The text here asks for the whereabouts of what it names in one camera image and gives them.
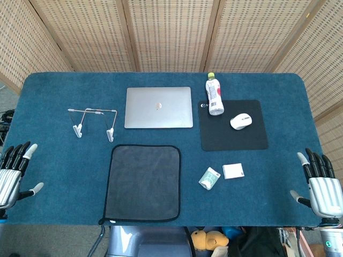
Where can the black mouse pad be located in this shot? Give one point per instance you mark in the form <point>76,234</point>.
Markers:
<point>235,139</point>

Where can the woven folding screen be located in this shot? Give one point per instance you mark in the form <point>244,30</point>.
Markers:
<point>171,34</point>

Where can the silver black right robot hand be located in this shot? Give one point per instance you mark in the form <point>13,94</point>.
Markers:
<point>325,192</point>

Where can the silver laptop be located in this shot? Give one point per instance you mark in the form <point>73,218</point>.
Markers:
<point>171,107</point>

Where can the grey robot torso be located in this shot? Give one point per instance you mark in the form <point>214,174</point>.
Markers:
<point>139,241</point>

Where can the black bag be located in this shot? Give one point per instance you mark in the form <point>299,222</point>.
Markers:
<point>254,243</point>

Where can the orange wooden box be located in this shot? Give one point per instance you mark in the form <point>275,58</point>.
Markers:
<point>304,241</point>

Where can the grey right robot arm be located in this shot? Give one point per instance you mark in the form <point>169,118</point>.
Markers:
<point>331,241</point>

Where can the blue object under table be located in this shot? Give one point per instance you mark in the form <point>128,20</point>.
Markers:
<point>230,231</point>

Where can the grey and blue cloth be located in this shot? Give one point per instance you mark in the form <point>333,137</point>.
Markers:
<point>144,182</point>

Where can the white tissue pack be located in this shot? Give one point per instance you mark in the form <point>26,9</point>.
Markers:
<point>233,171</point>

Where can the white computer mouse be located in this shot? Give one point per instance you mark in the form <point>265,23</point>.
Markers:
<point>240,121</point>

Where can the blue carpet table cover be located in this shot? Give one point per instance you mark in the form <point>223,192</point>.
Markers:
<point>67,166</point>

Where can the white plastic drink bottle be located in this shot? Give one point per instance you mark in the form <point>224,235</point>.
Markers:
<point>214,101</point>

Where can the green tissue pack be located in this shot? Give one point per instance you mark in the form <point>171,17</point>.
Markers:
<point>209,178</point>

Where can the yellow plush toy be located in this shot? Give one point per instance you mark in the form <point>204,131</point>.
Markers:
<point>206,239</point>

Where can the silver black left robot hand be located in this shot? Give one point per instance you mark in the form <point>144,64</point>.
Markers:
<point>9,182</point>

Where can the striped shoe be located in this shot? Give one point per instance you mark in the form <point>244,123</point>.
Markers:
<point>284,237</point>

